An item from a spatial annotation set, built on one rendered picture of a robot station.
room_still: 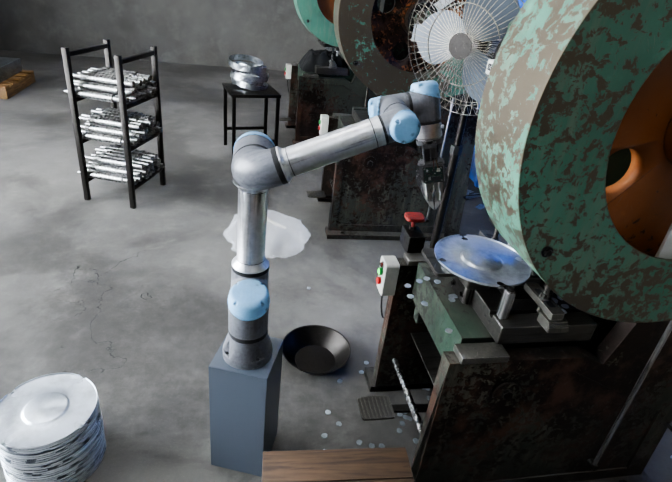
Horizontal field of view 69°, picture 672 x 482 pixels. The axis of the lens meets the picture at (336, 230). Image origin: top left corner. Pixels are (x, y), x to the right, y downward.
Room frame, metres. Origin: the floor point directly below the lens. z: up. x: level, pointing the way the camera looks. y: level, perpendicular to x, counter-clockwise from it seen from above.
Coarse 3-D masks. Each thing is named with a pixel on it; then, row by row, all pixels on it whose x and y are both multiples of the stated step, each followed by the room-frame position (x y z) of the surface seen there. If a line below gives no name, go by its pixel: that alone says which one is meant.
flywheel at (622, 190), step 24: (648, 96) 0.90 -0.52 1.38; (624, 120) 0.90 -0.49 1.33; (648, 120) 0.91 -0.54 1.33; (624, 144) 0.90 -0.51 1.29; (648, 144) 0.91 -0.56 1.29; (648, 168) 0.92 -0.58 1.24; (624, 192) 0.91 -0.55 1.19; (648, 192) 0.92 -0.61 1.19; (624, 216) 0.92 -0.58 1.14; (648, 216) 0.93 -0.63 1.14; (648, 240) 0.94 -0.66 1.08
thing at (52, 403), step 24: (24, 384) 1.10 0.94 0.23; (48, 384) 1.11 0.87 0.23; (72, 384) 1.12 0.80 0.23; (0, 408) 1.00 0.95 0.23; (24, 408) 1.00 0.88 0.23; (48, 408) 1.01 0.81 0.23; (72, 408) 1.03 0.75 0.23; (0, 432) 0.92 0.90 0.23; (24, 432) 0.93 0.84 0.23; (48, 432) 0.94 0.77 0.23; (72, 432) 0.94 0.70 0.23
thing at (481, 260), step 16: (448, 240) 1.39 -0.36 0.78; (464, 240) 1.40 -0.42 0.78; (480, 240) 1.42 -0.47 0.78; (448, 256) 1.29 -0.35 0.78; (464, 256) 1.29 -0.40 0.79; (480, 256) 1.30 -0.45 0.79; (496, 256) 1.31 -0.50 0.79; (512, 256) 1.34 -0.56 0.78; (464, 272) 1.21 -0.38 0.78; (480, 272) 1.22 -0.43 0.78; (496, 272) 1.23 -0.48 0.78; (512, 272) 1.24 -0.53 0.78; (528, 272) 1.25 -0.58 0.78
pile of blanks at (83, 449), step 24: (96, 408) 1.05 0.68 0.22; (96, 432) 1.02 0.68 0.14; (0, 456) 0.89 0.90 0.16; (24, 456) 0.87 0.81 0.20; (48, 456) 0.89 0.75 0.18; (72, 456) 0.93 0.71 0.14; (96, 456) 1.00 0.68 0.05; (24, 480) 0.87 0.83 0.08; (48, 480) 0.89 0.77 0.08; (72, 480) 0.92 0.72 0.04
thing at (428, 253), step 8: (424, 248) 1.32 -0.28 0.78; (432, 248) 1.33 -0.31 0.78; (424, 256) 1.29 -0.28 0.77; (432, 256) 1.28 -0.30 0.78; (432, 264) 1.23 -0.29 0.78; (440, 264) 1.24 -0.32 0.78; (440, 272) 1.20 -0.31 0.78; (448, 272) 1.20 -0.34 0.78; (456, 280) 1.30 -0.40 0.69; (464, 280) 1.26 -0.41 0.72; (456, 288) 1.29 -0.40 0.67; (464, 288) 1.25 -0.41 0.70; (472, 288) 1.24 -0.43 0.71; (480, 288) 1.24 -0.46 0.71; (488, 288) 1.25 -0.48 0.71; (464, 296) 1.24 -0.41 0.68
